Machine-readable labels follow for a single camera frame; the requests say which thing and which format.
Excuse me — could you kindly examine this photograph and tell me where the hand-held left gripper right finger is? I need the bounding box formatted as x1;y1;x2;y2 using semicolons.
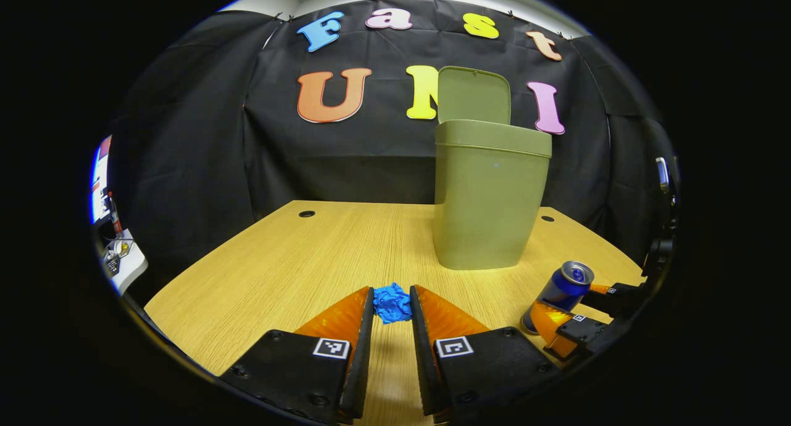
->
409;284;560;424

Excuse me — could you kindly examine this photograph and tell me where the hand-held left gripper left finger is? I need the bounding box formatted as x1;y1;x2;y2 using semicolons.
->
219;286;376;425

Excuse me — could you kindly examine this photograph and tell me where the blue pop can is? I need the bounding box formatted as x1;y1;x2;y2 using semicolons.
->
521;260;595;335

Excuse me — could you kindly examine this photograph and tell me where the blue paper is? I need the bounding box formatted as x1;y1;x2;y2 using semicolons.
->
373;283;413;325

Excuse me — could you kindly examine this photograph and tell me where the green desktop garbage bin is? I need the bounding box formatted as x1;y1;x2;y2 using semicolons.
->
433;66;552;271

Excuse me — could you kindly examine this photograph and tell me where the wooden desktop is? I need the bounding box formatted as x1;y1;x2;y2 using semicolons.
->
143;200;646;426

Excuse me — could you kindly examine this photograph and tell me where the black backdrop cloth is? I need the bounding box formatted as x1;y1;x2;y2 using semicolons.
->
108;0;680;303

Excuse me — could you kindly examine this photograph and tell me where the white side table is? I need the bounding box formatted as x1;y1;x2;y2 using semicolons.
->
102;228;149;296

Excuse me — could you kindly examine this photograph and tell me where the computer monitor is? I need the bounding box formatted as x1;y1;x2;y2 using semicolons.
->
91;135;113;224

